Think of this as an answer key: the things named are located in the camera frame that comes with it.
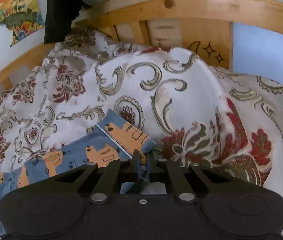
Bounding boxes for wooden bed frame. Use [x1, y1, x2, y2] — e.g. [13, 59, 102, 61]
[0, 0, 283, 98]

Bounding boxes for floral white bedspread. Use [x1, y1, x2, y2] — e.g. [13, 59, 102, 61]
[0, 30, 283, 197]

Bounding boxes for blue orange patterned pants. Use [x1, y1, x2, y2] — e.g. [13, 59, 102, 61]
[0, 109, 156, 236]

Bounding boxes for black hanging garment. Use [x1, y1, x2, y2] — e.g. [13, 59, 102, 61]
[44, 0, 84, 44]

